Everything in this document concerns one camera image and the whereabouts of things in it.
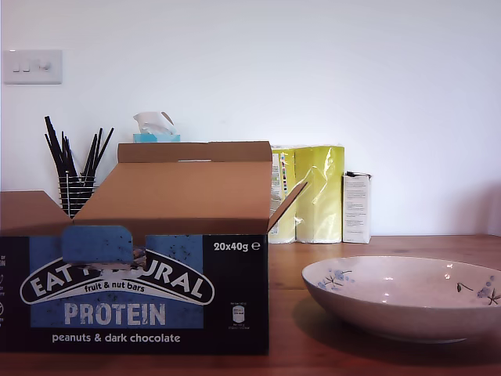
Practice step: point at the dark blue snack bar carton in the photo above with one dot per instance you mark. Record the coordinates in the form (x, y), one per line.
(164, 203)

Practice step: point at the teal tissue box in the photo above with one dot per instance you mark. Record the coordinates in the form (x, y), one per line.
(156, 138)

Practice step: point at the white printed carton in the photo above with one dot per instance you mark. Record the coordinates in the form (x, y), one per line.
(357, 207)

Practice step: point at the white floral ceramic plate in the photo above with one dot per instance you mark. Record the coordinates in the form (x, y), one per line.
(399, 309)

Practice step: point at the yellow paper towel pack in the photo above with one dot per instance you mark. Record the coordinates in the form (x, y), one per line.
(321, 188)

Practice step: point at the white tissue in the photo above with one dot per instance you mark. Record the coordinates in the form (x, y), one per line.
(150, 121)

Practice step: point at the white wall light switch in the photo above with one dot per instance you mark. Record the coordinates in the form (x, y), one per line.
(33, 74)

